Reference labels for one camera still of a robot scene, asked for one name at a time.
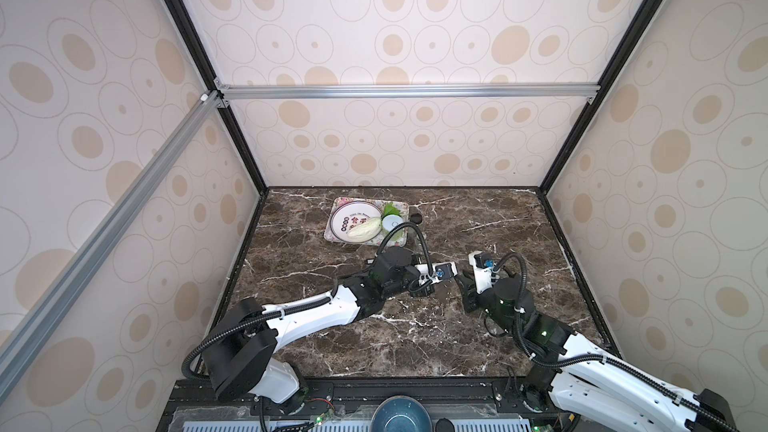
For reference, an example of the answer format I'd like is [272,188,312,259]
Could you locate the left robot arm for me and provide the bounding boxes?
[181,222,458,410]

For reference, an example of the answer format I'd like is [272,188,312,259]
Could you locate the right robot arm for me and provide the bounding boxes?
[456,251,736,431]

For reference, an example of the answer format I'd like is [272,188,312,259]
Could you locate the pale green cabbage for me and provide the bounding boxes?
[348,217,382,242]

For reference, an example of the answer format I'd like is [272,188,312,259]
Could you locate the green leafy vegetable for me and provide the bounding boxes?
[381,202,401,218]

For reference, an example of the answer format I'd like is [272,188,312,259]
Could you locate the floral rectangular tray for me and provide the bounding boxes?
[324,197,409,246]

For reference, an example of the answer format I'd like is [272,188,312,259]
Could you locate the white plate with red text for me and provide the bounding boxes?
[330,201,381,243]

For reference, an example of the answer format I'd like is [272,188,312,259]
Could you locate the blue bowl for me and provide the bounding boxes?
[369,395,433,432]

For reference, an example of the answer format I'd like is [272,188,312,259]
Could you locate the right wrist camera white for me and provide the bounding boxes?
[468,251,498,294]

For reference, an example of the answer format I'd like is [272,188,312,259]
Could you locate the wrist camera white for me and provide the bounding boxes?
[468,251,498,294]
[427,262,458,284]

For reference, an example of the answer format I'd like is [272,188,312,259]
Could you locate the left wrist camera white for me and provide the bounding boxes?
[427,262,458,284]

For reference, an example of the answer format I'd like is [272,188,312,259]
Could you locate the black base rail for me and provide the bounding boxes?
[156,376,603,431]

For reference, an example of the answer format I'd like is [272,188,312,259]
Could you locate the horizontal aluminium rail back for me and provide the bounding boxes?
[221,82,600,100]

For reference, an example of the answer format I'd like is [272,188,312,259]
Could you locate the black vertical frame post left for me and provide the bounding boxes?
[163,0,269,195]

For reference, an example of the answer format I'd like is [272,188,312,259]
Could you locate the black vertical frame post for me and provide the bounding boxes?
[163,0,269,195]
[539,0,665,196]

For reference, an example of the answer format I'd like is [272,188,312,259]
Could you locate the black vertical frame post right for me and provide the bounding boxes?
[539,0,665,196]

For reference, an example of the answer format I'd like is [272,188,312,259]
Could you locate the aluminium rail left wall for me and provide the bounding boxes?
[1,90,223,401]

